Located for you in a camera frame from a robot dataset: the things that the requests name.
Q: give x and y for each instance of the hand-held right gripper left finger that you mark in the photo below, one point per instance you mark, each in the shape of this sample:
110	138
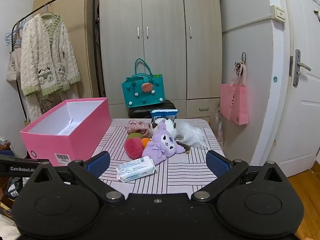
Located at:
98	163

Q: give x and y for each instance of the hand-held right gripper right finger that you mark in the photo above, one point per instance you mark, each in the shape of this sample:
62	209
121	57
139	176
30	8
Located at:
217	163

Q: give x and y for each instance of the white wet wipes pack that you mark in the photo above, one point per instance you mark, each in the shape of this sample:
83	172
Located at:
136	169

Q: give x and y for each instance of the red fluffy puff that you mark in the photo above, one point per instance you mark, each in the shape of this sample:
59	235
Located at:
133	148

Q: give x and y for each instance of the white mesh bath pouf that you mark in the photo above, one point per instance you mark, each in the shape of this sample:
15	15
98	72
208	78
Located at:
190	132

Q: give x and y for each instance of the green makeup sponge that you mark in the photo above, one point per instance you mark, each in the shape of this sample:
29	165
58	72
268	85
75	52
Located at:
133	136

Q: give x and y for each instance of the pink cardboard box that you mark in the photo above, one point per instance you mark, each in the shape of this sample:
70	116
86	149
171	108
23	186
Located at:
50	140

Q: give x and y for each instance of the pink floral scrunchie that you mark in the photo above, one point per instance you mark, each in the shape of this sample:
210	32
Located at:
135	127

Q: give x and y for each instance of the orange makeup sponge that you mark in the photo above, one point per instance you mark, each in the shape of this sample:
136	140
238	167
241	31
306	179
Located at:
145	142

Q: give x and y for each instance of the purple plush toy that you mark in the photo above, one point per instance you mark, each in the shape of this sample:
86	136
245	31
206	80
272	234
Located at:
162	142

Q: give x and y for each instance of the white plush toy brown ears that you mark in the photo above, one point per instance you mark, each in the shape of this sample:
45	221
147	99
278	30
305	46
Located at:
168	127

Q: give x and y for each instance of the blue tissue packet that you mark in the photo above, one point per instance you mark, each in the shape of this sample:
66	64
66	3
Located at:
162	113

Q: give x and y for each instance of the clear plastic bag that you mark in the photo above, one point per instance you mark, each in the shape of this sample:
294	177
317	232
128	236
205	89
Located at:
219	130

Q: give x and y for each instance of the striped tablecloth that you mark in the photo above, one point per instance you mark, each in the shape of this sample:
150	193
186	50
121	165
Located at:
175	175

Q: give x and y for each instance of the pink tote bag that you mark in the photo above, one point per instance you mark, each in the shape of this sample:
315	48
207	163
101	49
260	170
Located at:
235	102

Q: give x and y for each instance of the cream fluffy pants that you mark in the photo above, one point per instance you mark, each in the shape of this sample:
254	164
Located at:
35	107

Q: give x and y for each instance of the black suitcase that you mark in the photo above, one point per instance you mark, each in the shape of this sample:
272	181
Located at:
140	112

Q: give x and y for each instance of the teal felt handbag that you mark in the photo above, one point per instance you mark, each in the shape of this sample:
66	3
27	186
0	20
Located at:
140	93

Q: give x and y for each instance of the canvas tote bag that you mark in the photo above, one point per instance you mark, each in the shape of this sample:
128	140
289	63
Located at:
13	67

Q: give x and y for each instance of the cream fluffy cardigan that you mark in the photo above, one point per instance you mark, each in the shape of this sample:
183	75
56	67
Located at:
50	55

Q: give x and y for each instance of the light wood wardrobe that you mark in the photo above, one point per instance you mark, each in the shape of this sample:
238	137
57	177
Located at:
162	42

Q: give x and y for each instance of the black metal clothes rack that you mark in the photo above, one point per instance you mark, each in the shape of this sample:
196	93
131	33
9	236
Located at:
95	17

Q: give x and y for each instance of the metal clothes hanger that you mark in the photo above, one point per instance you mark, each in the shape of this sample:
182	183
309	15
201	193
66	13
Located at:
47	12

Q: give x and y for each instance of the teal wall sticker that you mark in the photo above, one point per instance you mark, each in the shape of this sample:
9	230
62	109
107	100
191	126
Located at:
275	79

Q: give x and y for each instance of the beige wall switch box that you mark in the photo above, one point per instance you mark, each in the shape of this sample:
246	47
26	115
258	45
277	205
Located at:
277	13

